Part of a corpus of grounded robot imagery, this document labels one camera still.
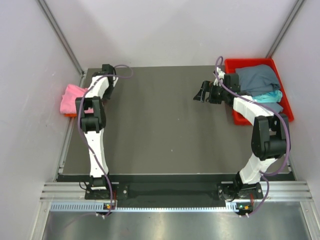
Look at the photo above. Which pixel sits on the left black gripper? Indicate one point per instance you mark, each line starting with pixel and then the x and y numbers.
pixel 107 96

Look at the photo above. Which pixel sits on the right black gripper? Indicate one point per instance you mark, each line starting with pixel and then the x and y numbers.
pixel 207 86

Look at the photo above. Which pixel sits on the pink t-shirt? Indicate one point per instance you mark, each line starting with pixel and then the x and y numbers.
pixel 68 102

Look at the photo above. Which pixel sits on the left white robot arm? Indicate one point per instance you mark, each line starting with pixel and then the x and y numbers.
pixel 91 123

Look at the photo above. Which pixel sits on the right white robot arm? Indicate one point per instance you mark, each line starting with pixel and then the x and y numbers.
pixel 270 138

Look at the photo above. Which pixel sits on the red plastic bin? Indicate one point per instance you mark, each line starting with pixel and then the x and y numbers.
pixel 231 64

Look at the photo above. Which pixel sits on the folded orange t-shirt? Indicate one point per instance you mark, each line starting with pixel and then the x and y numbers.
pixel 70 115

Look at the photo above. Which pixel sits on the grey-blue t-shirt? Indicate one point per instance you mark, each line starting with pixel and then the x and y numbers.
pixel 258 80

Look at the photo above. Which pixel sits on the teal t-shirt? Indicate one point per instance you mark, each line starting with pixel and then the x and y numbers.
pixel 269 97

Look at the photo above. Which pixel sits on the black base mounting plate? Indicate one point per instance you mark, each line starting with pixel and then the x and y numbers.
pixel 175 190

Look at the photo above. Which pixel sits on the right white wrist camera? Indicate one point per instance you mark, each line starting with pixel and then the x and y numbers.
pixel 219 73

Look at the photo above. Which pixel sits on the left corner aluminium post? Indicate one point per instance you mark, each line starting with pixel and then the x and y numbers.
pixel 59 34

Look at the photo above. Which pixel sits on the corner aluminium post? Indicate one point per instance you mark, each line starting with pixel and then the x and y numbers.
pixel 59 34
pixel 293 13

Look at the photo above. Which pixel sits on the grey slotted cable duct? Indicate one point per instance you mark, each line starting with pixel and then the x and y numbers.
pixel 101 207

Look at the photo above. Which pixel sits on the right corner aluminium post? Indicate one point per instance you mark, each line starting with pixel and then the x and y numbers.
pixel 293 13

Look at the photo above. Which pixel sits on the aluminium frame rail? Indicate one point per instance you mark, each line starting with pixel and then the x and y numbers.
pixel 279 191

